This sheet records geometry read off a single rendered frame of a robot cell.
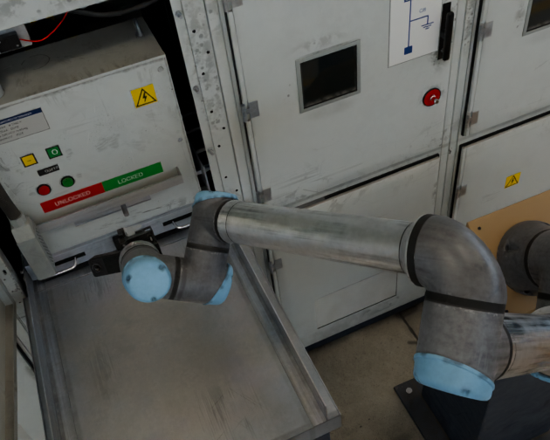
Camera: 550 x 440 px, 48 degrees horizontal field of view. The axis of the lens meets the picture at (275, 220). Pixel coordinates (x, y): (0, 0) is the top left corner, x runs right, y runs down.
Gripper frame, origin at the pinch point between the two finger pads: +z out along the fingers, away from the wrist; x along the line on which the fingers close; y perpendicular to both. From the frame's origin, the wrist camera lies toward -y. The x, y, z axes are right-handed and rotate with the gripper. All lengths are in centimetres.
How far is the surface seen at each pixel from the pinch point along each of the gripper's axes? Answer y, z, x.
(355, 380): 60, 42, -93
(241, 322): 19.6, -12.3, -27.3
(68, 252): -15.2, 17.6, -2.1
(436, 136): 98, 13, -7
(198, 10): 33, -14, 46
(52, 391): -27.8, -10.4, -25.7
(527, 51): 127, 3, 10
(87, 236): -8.9, 17.5, 0.4
